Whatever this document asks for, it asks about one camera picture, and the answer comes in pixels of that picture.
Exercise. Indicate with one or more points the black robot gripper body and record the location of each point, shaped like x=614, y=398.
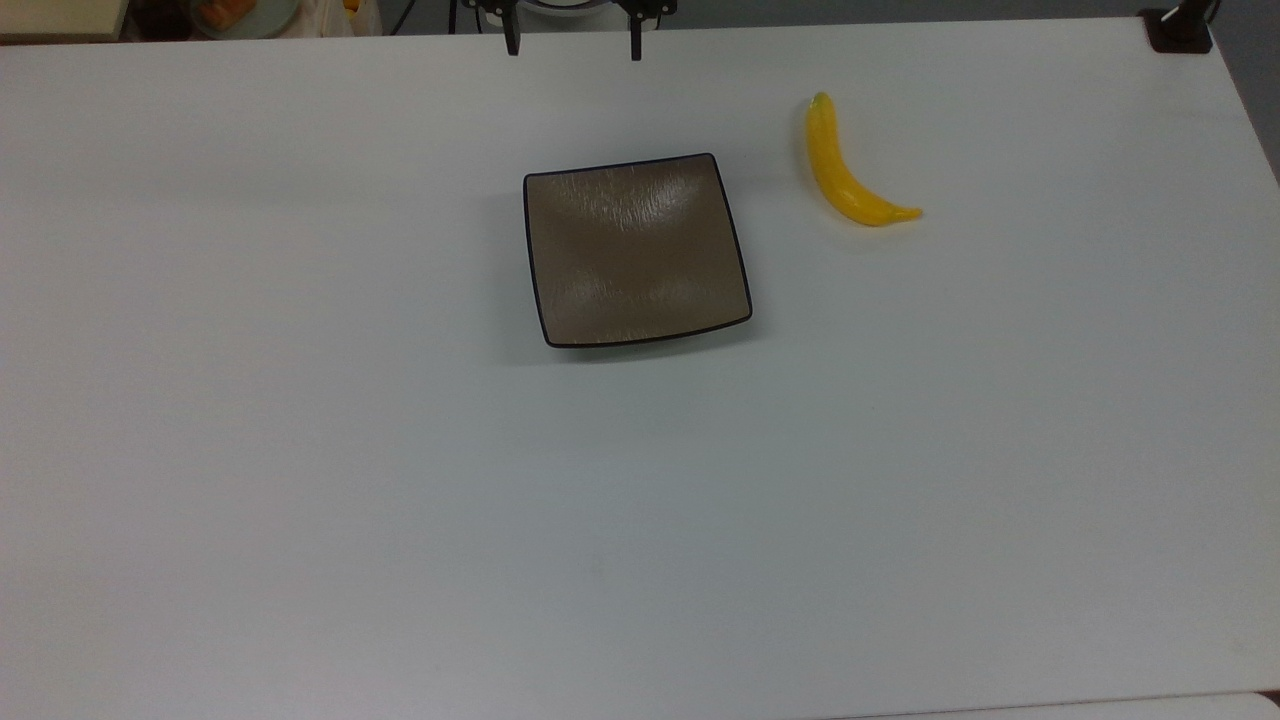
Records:
x=650, y=8

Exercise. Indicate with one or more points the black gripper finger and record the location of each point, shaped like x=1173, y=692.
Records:
x=512, y=38
x=636, y=40

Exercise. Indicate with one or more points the yellow banana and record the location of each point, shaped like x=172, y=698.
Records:
x=836, y=175

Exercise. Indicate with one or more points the square brown ceramic plate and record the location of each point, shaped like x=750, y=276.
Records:
x=636, y=250

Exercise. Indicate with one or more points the translucent plastic bag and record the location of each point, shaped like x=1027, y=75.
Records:
x=335, y=15

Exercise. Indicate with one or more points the bowl with orange food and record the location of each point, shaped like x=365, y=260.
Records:
x=245, y=14

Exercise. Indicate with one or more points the beige box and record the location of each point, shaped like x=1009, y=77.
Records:
x=60, y=15

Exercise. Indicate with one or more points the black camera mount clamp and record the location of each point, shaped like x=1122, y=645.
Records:
x=1178, y=30

